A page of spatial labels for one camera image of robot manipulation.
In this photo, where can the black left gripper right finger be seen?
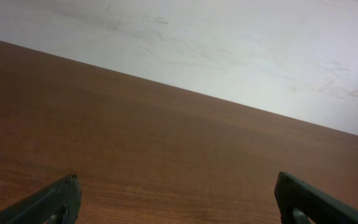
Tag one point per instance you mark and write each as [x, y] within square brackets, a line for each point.
[299, 202]

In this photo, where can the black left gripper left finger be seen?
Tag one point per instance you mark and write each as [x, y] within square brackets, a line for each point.
[58, 202]

